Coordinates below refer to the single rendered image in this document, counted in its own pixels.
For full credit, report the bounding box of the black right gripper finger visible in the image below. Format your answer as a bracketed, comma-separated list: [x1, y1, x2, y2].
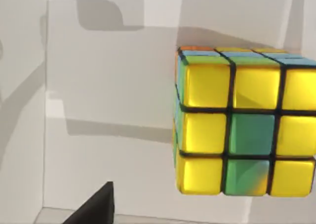
[62, 181, 115, 224]

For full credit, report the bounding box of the multicoloured puzzle cube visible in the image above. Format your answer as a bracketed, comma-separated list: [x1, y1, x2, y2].
[172, 45, 316, 197]

